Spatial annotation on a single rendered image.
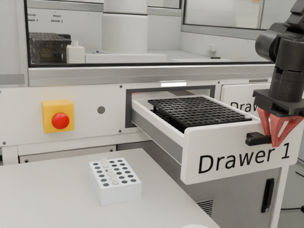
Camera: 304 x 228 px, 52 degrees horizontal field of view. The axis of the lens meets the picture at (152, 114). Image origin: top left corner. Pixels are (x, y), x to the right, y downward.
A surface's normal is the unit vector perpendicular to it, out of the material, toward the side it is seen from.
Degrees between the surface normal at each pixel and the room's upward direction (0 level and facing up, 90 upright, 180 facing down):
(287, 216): 0
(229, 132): 90
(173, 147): 90
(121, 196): 90
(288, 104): 5
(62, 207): 0
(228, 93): 90
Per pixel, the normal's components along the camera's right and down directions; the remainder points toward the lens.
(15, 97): 0.40, 0.29
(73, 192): 0.05, -0.95
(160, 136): -0.91, 0.07
